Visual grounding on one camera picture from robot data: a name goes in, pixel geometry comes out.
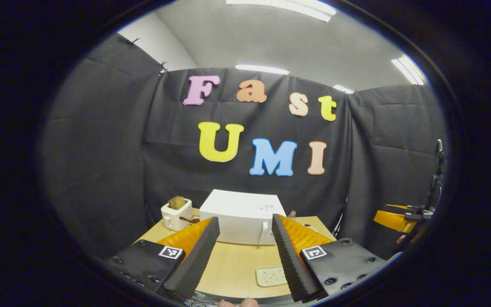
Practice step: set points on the clear bottle with red label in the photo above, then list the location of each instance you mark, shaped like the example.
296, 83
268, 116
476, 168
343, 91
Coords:
291, 213

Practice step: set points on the black binder clip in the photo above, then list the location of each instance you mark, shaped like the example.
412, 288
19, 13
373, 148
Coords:
133, 41
163, 68

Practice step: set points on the brown bread slice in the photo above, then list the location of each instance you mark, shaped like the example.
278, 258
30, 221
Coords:
177, 202

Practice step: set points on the white toaster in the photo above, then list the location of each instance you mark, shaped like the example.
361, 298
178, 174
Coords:
175, 219

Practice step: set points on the long ceiling light panel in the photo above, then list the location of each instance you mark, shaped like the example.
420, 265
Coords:
284, 7
409, 70
342, 89
262, 69

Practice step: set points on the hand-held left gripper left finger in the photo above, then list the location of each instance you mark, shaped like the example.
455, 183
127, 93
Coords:
196, 264

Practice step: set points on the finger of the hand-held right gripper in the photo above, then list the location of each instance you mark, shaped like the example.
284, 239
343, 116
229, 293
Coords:
392, 221
407, 207

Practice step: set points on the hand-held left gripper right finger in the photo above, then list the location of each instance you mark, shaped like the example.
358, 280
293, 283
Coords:
292, 264

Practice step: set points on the white microwave oven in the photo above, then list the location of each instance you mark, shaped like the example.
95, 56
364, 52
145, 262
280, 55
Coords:
237, 213

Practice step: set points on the small white food plate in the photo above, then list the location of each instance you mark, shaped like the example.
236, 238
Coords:
271, 276

